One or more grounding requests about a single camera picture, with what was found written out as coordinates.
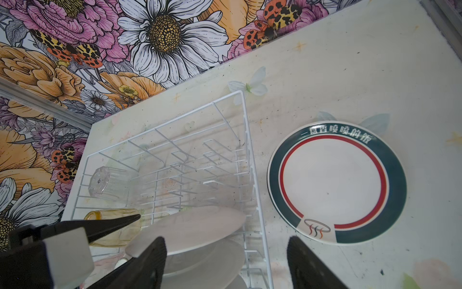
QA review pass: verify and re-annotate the white wire dish rack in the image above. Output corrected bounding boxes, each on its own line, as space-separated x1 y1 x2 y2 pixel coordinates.
64 92 274 289

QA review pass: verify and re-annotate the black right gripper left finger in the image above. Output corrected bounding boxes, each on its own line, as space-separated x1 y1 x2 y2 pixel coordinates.
89 237 167 289

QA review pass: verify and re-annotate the aluminium corner post left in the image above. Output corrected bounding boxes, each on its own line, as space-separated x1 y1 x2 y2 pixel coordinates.
1 79 93 133

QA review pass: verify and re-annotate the aluminium corner post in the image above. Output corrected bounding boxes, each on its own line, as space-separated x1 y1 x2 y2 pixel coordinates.
420 0 462 60
1 79 93 133

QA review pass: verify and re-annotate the aluminium corner post right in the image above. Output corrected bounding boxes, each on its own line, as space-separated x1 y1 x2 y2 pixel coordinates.
420 0 462 60

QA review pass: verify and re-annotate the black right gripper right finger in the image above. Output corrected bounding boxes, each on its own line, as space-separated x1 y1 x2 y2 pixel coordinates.
286 236 347 289

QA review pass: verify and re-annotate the yellow plastic cup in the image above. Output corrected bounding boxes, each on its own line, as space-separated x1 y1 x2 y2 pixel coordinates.
83 208 143 248

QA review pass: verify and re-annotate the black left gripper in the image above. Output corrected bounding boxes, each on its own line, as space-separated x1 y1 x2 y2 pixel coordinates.
1 214 141 289

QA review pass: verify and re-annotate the white plate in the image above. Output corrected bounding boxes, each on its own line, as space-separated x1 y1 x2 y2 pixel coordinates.
161 238 245 289
125 206 246 258

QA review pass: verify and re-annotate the clear plastic cup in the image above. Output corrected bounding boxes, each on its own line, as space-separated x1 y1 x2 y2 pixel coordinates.
89 166 135 202

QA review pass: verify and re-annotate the green red rimmed plate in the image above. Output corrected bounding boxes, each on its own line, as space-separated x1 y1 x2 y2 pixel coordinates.
267 120 407 245

